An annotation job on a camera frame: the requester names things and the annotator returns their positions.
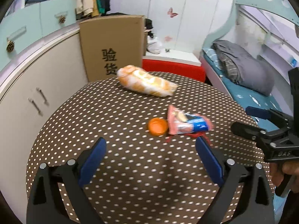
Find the pink blue snack wrapper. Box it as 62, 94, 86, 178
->
167, 105, 213, 135

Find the orange bottle cap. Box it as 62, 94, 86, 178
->
148, 118, 168, 136

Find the orange white bread bag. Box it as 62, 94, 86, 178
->
117, 65, 178, 97

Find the person's right hand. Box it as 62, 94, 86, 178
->
270, 160, 298, 193

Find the teal candy pattern bedspread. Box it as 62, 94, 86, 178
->
201, 49, 282, 111

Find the folded grey blanket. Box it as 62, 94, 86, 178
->
212, 40, 274, 97

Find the brown polka dot tablecloth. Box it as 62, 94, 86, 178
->
26, 72, 263, 223

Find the red covered low bench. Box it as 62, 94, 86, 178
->
142, 59, 206, 83

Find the blue striped pillow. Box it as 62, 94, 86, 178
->
203, 47, 221, 70

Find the white plastic bag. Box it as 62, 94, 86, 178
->
147, 35, 163, 54

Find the brown cardboard box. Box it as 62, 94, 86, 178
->
80, 15, 145, 83

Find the red string scrap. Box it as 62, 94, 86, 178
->
165, 132, 211, 145

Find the white bed frame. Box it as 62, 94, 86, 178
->
199, 55, 232, 98

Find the beige cabinet with handles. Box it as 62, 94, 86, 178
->
1, 28, 88, 223

